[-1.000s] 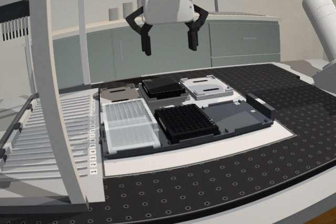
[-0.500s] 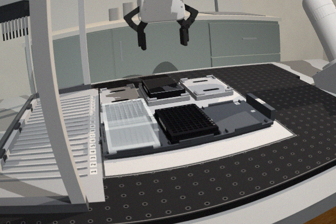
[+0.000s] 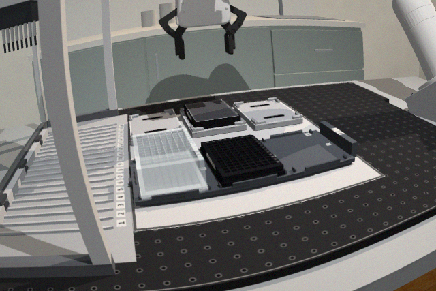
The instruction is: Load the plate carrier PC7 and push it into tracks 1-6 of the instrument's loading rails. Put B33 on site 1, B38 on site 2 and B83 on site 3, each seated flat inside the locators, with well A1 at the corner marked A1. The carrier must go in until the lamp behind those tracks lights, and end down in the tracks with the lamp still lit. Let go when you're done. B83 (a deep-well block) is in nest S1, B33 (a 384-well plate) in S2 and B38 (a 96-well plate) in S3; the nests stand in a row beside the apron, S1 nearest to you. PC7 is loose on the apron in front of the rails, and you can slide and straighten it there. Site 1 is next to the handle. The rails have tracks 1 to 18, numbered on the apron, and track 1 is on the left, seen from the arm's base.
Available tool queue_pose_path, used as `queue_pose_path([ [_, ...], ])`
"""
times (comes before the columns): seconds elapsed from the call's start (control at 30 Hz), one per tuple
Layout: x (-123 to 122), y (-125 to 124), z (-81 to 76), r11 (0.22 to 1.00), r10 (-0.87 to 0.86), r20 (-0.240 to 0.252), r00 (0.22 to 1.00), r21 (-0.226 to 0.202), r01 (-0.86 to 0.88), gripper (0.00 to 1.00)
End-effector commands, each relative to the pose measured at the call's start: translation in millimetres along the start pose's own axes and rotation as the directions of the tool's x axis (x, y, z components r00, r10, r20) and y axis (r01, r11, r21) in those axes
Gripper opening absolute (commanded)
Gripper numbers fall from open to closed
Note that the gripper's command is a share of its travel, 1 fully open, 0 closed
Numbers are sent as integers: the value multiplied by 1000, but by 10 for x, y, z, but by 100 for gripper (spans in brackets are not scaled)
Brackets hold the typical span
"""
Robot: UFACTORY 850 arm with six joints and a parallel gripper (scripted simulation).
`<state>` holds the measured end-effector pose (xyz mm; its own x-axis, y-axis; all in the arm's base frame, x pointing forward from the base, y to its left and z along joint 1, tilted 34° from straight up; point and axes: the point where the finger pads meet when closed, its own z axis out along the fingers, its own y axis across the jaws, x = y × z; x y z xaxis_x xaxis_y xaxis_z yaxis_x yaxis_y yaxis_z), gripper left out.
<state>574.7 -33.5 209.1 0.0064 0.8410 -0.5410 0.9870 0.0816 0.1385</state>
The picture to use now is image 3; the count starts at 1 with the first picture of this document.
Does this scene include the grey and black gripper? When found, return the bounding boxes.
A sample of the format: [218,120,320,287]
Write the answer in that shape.
[159,0,247,60]

